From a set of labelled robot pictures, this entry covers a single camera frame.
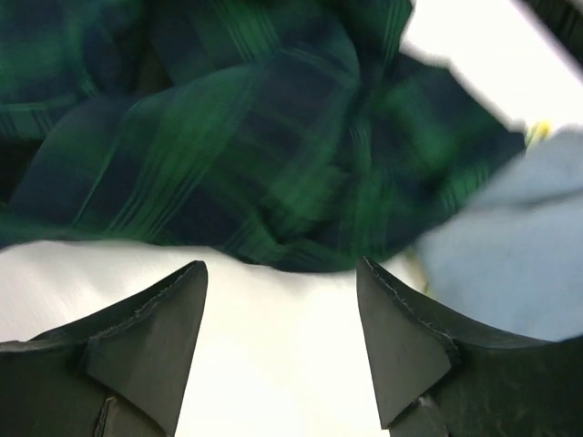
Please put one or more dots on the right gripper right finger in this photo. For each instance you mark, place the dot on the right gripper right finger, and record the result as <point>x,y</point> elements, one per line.
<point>437,372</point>

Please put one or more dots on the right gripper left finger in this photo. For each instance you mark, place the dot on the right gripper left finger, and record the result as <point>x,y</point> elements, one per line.
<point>121,371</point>

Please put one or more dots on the light blue denim skirt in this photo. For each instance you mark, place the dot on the light blue denim skirt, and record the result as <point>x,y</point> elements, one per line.
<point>512,258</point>

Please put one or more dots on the lemon print skirt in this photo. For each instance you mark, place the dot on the lemon print skirt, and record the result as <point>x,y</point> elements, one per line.
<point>537,132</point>

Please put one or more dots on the dark green skirt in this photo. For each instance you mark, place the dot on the dark green skirt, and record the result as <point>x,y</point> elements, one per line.
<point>290,134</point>

